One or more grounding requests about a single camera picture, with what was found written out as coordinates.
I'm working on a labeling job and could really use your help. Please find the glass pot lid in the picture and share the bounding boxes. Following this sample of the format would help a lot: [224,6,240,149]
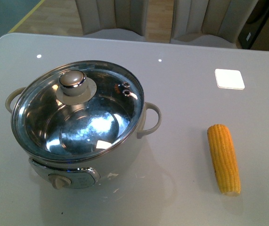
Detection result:
[11,61,144,161]

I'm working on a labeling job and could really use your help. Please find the yellow corn cob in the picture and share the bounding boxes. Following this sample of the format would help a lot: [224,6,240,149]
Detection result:
[207,124,241,196]

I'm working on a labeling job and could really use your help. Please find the white electric cooking pot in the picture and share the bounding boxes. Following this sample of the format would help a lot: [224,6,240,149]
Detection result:
[5,70,161,189]

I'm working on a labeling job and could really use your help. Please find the left beige upholstered chair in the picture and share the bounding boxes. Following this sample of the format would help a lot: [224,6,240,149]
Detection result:
[75,0,148,41]

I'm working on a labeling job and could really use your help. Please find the beige upholstered chair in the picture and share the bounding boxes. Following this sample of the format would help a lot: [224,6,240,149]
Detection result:
[75,0,148,41]
[170,0,258,48]

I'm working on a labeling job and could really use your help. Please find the right beige upholstered chair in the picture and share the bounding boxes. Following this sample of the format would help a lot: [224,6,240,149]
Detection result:
[170,0,258,48]

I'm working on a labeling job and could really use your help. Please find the black washing machine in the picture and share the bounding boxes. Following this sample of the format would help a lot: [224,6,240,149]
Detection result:
[238,0,269,51]

